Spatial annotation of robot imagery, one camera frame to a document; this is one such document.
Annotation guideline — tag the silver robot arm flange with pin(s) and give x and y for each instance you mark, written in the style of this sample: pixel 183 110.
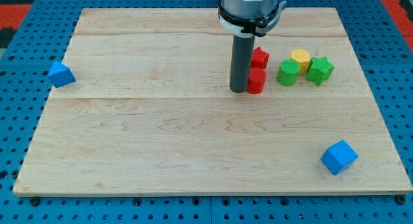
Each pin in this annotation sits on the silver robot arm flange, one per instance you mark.
pixel 250 18

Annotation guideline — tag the blue cube block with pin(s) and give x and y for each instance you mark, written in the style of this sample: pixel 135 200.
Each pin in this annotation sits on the blue cube block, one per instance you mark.
pixel 339 157

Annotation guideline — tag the light wooden board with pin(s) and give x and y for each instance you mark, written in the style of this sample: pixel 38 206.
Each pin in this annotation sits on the light wooden board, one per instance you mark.
pixel 151 114

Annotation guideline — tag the red cylinder block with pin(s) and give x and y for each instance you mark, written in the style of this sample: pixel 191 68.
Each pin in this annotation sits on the red cylinder block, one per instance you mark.
pixel 256 80

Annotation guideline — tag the red star block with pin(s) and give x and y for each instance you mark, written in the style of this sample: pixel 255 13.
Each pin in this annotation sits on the red star block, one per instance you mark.
pixel 259 58

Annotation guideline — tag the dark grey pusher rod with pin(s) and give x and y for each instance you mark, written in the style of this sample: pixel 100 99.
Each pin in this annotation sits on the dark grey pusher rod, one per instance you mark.
pixel 242 49

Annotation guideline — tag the green cylinder block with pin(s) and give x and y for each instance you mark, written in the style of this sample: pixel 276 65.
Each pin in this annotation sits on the green cylinder block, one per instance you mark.
pixel 288 72

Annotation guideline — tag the yellow hexagon block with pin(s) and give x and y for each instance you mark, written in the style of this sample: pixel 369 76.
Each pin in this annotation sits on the yellow hexagon block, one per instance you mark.
pixel 302 57

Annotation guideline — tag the green star block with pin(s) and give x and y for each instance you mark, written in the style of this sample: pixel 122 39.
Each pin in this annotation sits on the green star block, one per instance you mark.
pixel 319 70

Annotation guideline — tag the blue triangular prism block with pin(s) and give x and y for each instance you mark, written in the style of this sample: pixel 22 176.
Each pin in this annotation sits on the blue triangular prism block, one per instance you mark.
pixel 60 75

